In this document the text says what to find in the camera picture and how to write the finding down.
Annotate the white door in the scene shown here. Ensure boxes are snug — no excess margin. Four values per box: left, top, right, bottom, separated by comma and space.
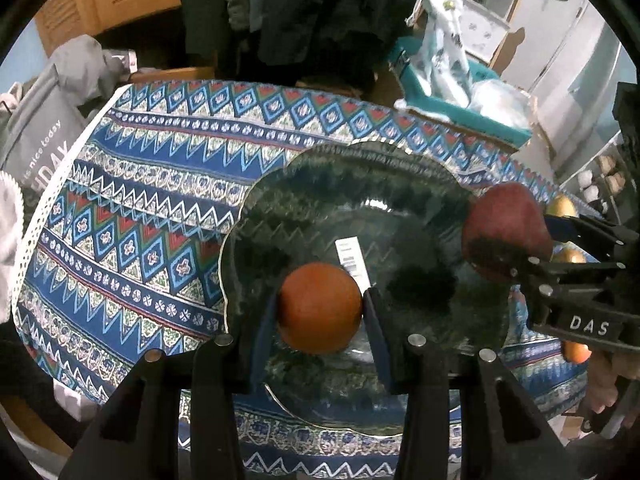
500, 0, 626, 177

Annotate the white printed bag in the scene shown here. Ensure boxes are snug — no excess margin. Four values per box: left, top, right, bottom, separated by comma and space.
406, 0, 475, 107

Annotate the red pomegranate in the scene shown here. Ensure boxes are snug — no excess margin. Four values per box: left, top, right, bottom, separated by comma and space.
461, 182, 555, 283

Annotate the row of shoes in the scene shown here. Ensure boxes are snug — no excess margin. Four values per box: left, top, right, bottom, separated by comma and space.
577, 154, 628, 213

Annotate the grey jacket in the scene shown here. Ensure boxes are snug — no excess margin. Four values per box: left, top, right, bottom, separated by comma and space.
47, 35, 133, 116

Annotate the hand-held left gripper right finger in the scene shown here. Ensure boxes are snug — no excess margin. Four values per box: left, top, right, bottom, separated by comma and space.
361, 287, 567, 480

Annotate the grey printed bag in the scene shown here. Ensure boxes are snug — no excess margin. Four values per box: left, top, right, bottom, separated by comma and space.
0, 60, 101, 186

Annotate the large orange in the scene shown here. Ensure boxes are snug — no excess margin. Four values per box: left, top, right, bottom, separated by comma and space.
276, 262, 363, 354

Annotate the brown wooden crate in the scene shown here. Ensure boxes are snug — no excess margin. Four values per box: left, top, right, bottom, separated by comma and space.
129, 65, 217, 84

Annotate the white patterned box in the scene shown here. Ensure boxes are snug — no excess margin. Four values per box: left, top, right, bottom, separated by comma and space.
459, 6, 512, 63

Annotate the white cloth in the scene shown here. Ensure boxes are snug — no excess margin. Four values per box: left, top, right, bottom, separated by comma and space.
0, 170, 26, 323

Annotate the grey hanging coat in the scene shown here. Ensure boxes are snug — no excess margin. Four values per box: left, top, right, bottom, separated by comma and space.
224, 0, 282, 47

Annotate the small orange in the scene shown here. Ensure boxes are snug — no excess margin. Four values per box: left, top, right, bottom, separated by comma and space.
562, 341, 593, 365

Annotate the teal box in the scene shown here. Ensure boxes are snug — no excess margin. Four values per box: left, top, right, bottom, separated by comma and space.
387, 42, 533, 151

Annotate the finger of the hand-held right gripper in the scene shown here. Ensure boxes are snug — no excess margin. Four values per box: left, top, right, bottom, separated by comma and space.
542, 214, 640, 252
470, 237, 626, 311

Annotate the clear plastic bag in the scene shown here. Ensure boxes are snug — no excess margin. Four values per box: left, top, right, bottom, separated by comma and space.
469, 79, 532, 130

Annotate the person's right hand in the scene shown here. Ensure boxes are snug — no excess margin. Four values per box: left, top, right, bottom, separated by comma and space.
589, 352, 632, 413

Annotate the yellow green pear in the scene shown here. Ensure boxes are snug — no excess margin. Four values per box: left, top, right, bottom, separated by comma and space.
545, 195, 580, 218

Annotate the blue patterned tablecloth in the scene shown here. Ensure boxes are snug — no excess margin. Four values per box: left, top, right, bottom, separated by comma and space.
12, 80, 591, 480

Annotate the white shoe rack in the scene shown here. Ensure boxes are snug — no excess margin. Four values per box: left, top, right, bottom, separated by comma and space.
556, 147, 632, 222

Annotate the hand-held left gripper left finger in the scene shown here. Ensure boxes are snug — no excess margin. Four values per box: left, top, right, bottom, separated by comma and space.
60, 290, 282, 480

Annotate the black hanging coat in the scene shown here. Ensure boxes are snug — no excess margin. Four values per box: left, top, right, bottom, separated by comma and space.
177, 0, 426, 92

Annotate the dark glass plate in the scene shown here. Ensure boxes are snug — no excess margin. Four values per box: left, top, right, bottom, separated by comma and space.
218, 141, 516, 436

